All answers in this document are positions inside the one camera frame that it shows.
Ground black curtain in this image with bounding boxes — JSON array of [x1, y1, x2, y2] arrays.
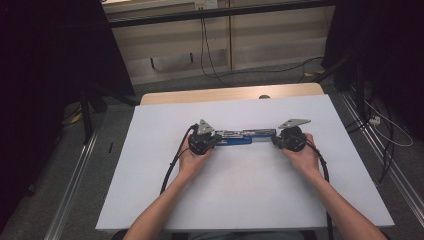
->
[[321, 0, 424, 143], [0, 0, 136, 231]]

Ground beige cabinet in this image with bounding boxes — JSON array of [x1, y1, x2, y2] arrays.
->
[[102, 0, 336, 86]]

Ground white cable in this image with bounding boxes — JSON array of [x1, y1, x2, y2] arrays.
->
[[363, 99, 414, 148]]

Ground white table sheet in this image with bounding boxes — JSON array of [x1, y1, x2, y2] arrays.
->
[[95, 94, 395, 232]]

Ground black horizontal bar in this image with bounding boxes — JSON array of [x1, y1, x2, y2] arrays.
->
[[106, 0, 336, 29]]

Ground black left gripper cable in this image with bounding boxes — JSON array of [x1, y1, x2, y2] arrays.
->
[[159, 123, 200, 196]]

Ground black metal stand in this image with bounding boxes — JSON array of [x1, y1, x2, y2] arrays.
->
[[78, 83, 139, 146], [313, 49, 369, 123]]

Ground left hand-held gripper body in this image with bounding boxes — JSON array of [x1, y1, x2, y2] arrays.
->
[[188, 118, 215, 156]]

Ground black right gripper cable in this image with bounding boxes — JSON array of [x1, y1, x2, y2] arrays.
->
[[304, 138, 335, 240]]

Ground black hanging cables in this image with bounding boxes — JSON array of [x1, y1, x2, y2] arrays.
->
[[199, 18, 231, 87]]

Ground person's left hand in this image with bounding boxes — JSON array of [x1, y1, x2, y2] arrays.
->
[[178, 145, 214, 183]]

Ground blue stapler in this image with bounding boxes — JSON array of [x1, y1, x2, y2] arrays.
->
[[214, 128, 278, 147]]

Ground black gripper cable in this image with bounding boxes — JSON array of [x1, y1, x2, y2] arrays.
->
[[159, 123, 200, 196], [304, 138, 335, 240]]

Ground black floor cable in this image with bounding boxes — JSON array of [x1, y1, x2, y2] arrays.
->
[[213, 56, 325, 85]]

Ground bundle of black cables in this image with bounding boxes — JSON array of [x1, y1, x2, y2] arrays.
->
[[344, 109, 396, 185]]

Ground aluminium floor rail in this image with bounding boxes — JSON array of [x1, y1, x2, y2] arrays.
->
[[43, 128, 101, 240], [338, 91, 424, 219]]

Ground person's right hand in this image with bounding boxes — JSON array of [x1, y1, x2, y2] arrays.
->
[[281, 133, 323, 181]]

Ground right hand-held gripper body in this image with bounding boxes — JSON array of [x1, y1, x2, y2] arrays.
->
[[278, 118, 312, 153]]

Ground white wall socket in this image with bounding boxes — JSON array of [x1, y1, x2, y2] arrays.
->
[[194, 0, 219, 11]]

